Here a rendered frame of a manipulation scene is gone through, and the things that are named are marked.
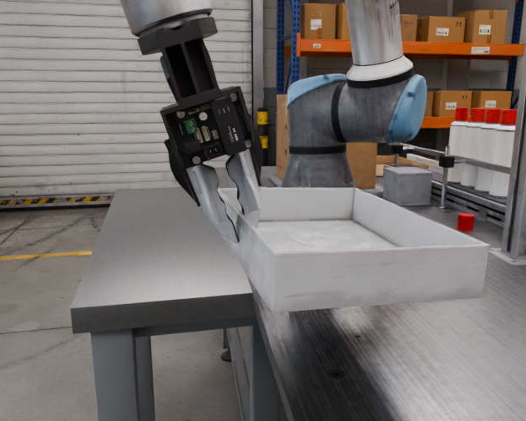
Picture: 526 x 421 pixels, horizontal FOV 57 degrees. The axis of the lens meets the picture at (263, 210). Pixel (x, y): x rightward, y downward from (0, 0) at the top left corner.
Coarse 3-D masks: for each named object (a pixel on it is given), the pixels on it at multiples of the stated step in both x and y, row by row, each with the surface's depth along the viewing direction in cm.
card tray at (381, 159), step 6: (378, 156) 205; (384, 156) 206; (390, 156) 206; (378, 162) 206; (384, 162) 206; (390, 162) 207; (402, 162) 199; (408, 162) 194; (414, 162) 189; (378, 168) 194; (378, 174) 180
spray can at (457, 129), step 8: (456, 112) 131; (464, 112) 130; (456, 120) 131; (464, 120) 130; (456, 128) 131; (464, 128) 130; (456, 136) 131; (464, 136) 130; (456, 144) 131; (456, 152) 132; (448, 168) 134; (456, 168) 133; (448, 176) 134; (456, 176) 133
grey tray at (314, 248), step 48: (288, 192) 66; (336, 192) 68; (240, 240) 50; (288, 240) 58; (336, 240) 59; (384, 240) 60; (432, 240) 51; (288, 288) 39; (336, 288) 40; (384, 288) 41; (432, 288) 43; (480, 288) 44
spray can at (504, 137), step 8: (504, 112) 112; (512, 112) 111; (504, 120) 112; (512, 120) 111; (504, 128) 112; (512, 128) 111; (496, 136) 114; (504, 136) 112; (512, 136) 111; (496, 144) 114; (504, 144) 112; (512, 144) 112; (496, 152) 114; (504, 152) 112; (512, 152) 112; (496, 160) 114; (504, 160) 113; (496, 176) 115; (504, 176) 113; (496, 184) 115; (504, 184) 114; (496, 192) 115; (504, 192) 114
